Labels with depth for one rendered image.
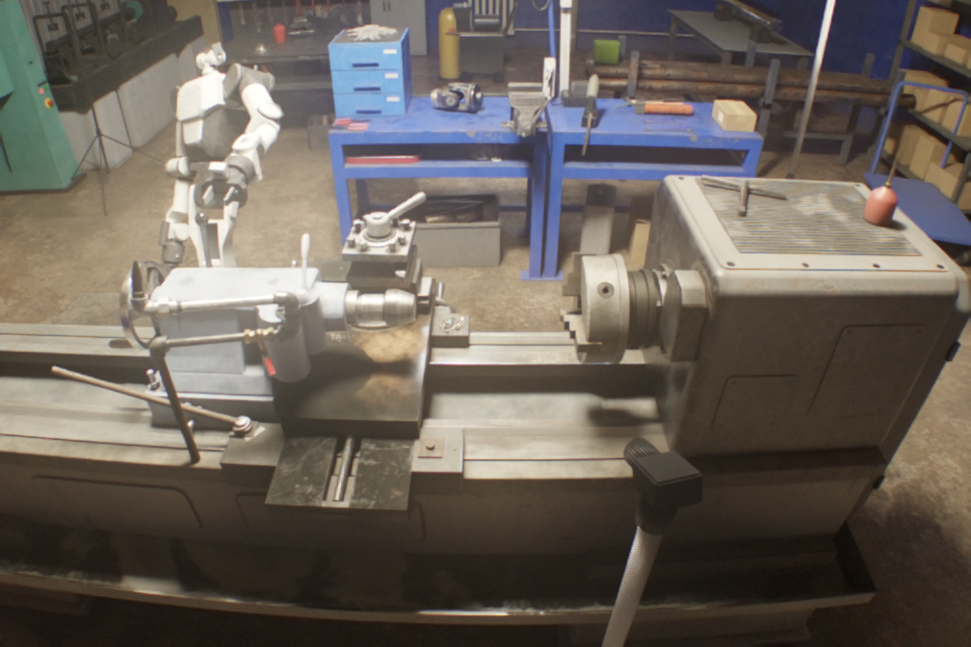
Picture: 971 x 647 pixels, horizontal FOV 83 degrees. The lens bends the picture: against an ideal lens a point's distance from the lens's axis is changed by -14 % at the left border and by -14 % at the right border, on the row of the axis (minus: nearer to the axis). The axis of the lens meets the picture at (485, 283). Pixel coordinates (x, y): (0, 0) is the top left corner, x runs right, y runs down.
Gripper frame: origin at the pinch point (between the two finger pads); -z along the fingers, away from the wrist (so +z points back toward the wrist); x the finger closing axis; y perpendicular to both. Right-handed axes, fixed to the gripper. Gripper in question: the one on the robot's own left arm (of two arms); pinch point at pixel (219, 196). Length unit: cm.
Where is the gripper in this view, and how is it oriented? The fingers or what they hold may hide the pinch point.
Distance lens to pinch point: 172.9
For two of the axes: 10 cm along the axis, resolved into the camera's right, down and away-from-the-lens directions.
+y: 1.0, -8.2, -5.6
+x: -9.9, -0.9, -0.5
